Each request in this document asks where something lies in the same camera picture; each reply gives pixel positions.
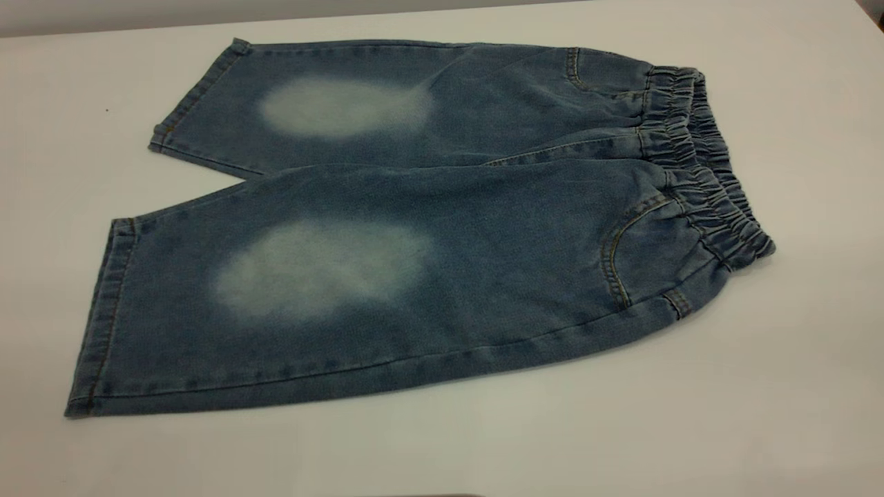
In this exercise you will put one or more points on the blue denim jeans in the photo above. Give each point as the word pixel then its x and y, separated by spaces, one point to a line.
pixel 483 241

